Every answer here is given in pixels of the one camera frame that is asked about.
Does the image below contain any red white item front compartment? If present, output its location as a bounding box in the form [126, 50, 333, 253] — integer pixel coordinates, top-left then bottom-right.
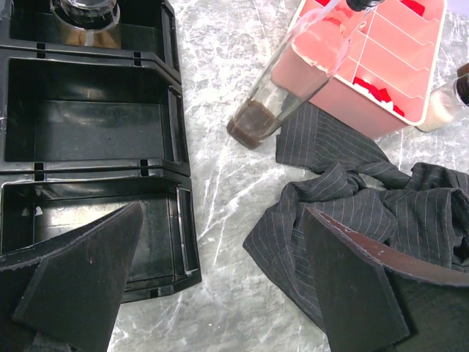
[352, 76, 405, 117]

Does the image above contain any red item back compartment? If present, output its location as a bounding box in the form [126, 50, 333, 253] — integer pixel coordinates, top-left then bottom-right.
[401, 0, 426, 17]

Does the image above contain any black cap brown powder bottle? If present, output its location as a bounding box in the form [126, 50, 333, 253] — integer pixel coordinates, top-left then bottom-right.
[50, 0, 122, 49]

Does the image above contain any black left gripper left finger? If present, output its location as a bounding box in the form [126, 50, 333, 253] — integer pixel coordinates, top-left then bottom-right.
[1, 202, 144, 351]

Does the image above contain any black divided organizer tray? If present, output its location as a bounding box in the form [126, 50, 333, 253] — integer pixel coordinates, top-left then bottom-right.
[1, 1, 202, 302]

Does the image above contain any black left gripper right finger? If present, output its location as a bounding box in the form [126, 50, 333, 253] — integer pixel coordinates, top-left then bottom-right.
[304, 208, 468, 351]

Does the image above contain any black cap white powder bottle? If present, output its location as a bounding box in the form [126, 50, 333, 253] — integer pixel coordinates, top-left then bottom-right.
[417, 63, 468, 132]

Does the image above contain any pink divided storage box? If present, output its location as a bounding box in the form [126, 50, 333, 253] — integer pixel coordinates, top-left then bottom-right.
[310, 1, 447, 139]

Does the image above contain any dark striped cloth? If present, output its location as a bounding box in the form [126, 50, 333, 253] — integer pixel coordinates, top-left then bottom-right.
[243, 103, 468, 326]

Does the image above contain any tall gold spout oil bottle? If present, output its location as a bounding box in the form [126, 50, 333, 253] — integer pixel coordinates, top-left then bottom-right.
[226, 1, 379, 150]

